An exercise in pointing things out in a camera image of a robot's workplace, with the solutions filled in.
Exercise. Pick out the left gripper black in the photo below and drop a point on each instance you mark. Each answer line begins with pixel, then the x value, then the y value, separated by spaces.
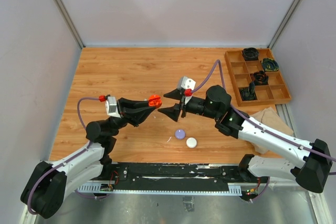
pixel 134 112

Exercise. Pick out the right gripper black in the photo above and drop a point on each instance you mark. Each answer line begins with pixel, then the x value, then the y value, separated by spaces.
pixel 173 112

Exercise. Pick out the orange earbud charging case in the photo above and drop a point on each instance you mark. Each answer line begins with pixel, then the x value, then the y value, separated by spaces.
pixel 155 101

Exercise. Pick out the purple earbud charging case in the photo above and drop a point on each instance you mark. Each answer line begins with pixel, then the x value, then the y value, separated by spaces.
pixel 180 134

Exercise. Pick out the white earbud charging case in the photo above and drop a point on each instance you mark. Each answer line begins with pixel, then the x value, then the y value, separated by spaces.
pixel 191 142

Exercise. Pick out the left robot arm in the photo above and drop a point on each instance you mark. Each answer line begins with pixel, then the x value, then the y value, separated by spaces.
pixel 50 183

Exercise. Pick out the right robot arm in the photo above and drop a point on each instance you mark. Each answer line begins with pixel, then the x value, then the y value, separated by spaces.
pixel 307 163

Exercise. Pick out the dark blue rolled sock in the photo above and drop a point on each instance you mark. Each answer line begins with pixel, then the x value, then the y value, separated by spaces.
pixel 248 93

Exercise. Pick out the black orange rolled sock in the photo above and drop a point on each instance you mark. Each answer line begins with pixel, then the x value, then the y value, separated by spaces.
pixel 259 78

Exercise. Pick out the beige cloth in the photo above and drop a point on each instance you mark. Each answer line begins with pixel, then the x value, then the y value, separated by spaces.
pixel 270 118

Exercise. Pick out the wooden compartment tray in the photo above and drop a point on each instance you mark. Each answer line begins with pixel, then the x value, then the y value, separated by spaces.
pixel 276 92

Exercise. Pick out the dark green rolled sock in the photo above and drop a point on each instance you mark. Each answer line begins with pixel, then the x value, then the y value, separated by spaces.
pixel 269 65

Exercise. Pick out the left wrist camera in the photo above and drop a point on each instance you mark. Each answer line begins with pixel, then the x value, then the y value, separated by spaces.
pixel 111 105

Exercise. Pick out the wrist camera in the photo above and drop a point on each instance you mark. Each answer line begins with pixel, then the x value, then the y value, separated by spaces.
pixel 186 86
pixel 111 105

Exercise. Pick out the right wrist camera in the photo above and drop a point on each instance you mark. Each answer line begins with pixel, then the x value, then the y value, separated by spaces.
pixel 186 86

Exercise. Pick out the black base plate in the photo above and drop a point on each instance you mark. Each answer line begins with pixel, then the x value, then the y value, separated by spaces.
pixel 172 176

